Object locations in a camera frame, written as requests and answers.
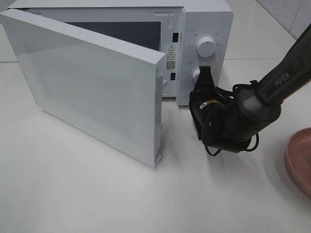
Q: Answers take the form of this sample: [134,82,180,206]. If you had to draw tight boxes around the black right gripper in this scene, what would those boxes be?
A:
[189,66,233,141]

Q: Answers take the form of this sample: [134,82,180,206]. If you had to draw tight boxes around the white microwave door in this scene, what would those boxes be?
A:
[0,9,165,168]

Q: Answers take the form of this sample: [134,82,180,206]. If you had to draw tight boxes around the pink round plate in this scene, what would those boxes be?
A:
[284,128,311,197]

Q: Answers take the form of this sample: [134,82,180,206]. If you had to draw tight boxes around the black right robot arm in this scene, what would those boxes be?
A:
[189,27,311,156]

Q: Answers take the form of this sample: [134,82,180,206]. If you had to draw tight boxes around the white lower timer knob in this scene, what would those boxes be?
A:
[192,67,200,84]

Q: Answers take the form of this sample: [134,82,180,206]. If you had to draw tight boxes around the white upper power knob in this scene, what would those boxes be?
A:
[195,34,216,58]

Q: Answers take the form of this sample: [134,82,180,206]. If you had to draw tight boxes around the white warning label sticker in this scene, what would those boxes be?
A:
[164,43,180,72]

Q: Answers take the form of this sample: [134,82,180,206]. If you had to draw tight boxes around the white microwave oven body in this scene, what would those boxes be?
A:
[5,0,234,105]

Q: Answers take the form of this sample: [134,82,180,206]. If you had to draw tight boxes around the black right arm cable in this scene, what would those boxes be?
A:
[205,80,260,157]

